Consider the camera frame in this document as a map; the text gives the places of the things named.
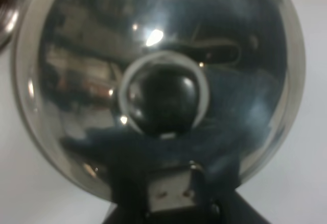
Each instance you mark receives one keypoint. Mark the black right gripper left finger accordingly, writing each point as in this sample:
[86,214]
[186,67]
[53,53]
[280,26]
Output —
[134,210]

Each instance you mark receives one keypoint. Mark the left stainless steel teacup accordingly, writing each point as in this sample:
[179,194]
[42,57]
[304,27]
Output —
[9,15]

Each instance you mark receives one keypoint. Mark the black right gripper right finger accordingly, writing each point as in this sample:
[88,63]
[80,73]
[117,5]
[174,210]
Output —
[225,205]

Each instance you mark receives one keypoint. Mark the stainless steel teapot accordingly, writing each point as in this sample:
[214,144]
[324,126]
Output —
[158,105]

